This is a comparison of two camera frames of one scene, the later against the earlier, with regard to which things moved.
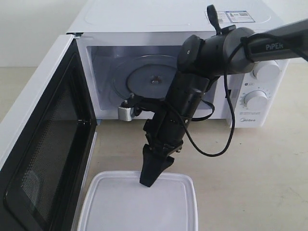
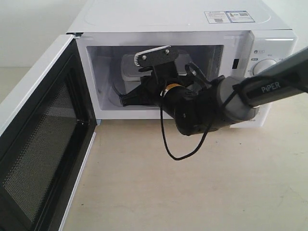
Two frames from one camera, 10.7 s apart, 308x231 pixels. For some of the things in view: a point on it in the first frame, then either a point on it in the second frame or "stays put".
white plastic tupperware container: [116, 200] -> [130, 71]
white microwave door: [46, 143] stays put
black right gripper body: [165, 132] -> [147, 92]
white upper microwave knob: [266, 70] stays put
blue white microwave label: [225, 17] stays put
